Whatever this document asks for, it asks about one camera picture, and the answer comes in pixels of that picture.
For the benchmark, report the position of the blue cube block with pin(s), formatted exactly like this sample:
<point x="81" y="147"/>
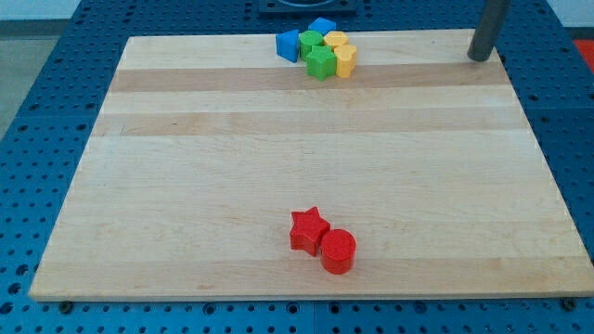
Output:
<point x="322" y="25"/>

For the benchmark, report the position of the red star block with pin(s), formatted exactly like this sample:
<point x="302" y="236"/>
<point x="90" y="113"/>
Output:
<point x="307" y="230"/>

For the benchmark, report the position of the light wooden board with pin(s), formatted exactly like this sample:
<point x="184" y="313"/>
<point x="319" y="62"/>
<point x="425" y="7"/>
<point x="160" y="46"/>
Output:
<point x="204" y="145"/>

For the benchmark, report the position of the red cylinder block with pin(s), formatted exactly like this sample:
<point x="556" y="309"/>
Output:
<point x="338" y="247"/>

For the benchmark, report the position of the green star block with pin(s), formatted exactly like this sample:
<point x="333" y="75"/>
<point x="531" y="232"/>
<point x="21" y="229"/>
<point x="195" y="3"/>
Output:
<point x="321" y="62"/>

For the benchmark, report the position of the yellow heart block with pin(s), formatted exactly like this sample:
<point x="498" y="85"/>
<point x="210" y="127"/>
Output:
<point x="346" y="60"/>

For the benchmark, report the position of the blue triangular prism block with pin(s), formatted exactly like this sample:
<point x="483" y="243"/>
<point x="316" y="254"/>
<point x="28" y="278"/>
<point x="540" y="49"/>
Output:
<point x="287" y="45"/>

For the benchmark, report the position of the green cylinder block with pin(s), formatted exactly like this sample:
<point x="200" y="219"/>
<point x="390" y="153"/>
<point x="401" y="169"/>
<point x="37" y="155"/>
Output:
<point x="307" y="40"/>

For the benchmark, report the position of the yellow hexagon block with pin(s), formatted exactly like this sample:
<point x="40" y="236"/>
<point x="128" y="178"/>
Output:
<point x="335" y="39"/>

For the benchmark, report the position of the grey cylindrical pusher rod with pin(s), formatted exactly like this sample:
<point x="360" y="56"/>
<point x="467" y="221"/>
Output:
<point x="487" y="30"/>

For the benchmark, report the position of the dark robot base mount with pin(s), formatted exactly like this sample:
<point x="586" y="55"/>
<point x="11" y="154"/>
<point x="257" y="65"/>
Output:
<point x="307" y="7"/>

